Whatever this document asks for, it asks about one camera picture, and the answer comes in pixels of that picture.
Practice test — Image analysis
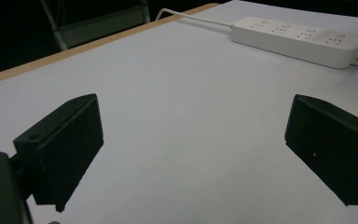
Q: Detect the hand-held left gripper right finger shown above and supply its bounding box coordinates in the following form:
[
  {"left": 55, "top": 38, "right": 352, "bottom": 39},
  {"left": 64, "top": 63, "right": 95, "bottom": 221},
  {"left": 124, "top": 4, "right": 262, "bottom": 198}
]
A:
[{"left": 284, "top": 93, "right": 358, "bottom": 207}]

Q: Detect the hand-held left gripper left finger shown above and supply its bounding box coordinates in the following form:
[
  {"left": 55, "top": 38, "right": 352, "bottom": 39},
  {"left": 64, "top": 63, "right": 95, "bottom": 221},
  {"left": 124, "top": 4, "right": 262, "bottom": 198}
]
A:
[{"left": 12, "top": 92, "right": 104, "bottom": 214}]

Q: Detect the white power strip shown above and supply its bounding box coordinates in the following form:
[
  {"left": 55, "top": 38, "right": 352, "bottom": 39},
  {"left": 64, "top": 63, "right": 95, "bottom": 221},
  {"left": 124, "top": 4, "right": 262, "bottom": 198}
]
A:
[{"left": 230, "top": 16, "right": 358, "bottom": 70}]

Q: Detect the metal stand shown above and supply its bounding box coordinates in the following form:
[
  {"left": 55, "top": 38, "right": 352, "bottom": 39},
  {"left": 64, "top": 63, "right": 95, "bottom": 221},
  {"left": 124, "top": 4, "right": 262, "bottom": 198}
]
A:
[{"left": 40, "top": 0, "right": 152, "bottom": 51}]

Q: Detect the white power strip cable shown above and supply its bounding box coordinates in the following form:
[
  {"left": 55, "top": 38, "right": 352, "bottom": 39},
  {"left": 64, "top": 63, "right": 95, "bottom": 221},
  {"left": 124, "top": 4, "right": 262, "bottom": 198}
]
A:
[{"left": 154, "top": 7, "right": 233, "bottom": 28}]

